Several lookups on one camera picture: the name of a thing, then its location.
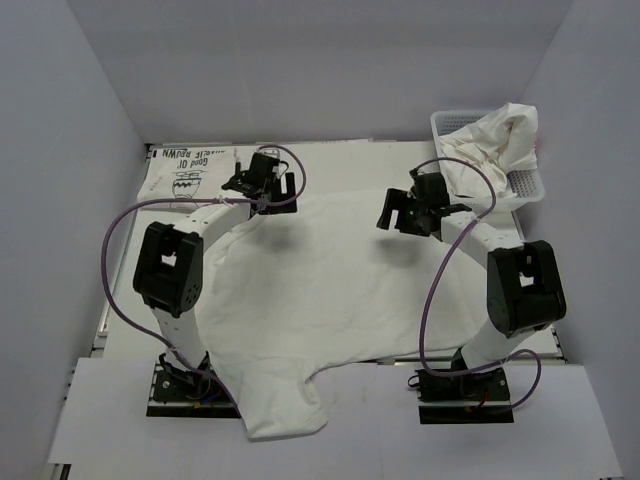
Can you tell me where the crumpled white t-shirt in basket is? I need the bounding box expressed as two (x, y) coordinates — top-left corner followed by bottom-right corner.
(437, 101), (544, 214)

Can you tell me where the white perforated plastic basket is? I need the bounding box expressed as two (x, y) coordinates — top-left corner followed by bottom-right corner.
(429, 107), (547, 206)

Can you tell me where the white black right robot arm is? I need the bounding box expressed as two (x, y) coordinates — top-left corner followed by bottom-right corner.
(376, 173), (567, 399)

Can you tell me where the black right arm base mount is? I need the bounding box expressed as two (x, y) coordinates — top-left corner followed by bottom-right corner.
(407, 368), (514, 425)

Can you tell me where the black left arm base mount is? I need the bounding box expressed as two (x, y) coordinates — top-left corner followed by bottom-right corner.
(146, 354), (241, 419)

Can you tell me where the white cartoon print t-shirt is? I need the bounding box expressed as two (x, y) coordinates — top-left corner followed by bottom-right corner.
(196, 190), (487, 439)

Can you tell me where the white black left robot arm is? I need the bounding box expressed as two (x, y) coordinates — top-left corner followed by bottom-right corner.
(133, 149), (300, 399)

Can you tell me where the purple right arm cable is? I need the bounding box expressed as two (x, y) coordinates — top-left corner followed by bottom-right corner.
(407, 157), (544, 414)

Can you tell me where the folded white Charlie Brown t-shirt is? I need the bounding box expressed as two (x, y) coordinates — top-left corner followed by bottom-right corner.
(137, 146), (250, 211)

